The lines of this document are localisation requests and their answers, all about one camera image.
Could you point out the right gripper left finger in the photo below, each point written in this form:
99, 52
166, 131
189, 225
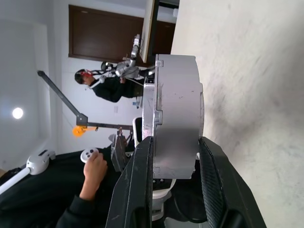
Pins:
135, 185

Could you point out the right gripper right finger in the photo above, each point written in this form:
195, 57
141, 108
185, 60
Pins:
225, 190

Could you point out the white handheld controller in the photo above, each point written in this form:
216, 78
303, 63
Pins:
88, 154

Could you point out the gray motor housing with stator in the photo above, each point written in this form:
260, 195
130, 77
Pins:
175, 107

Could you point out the operator bare hand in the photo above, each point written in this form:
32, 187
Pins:
95, 173

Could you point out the dark metal stand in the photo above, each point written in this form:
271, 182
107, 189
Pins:
117, 152

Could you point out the white device with dark screen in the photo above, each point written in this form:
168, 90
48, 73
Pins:
135, 131

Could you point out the orange spool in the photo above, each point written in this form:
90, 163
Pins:
78, 131

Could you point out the operator black clothed body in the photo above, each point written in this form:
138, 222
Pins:
47, 190

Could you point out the person in black clothes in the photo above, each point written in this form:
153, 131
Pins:
107, 90

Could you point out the silver humanoid robot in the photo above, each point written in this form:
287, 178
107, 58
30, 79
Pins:
123, 69

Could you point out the round ceiling light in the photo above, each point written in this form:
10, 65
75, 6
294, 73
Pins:
17, 113

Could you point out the brown door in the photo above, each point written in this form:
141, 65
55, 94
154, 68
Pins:
104, 33

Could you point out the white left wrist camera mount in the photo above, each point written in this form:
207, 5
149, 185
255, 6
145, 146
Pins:
164, 188

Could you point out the black gantry frame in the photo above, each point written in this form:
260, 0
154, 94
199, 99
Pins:
61, 97

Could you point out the tan table with black frame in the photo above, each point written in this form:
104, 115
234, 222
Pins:
148, 31

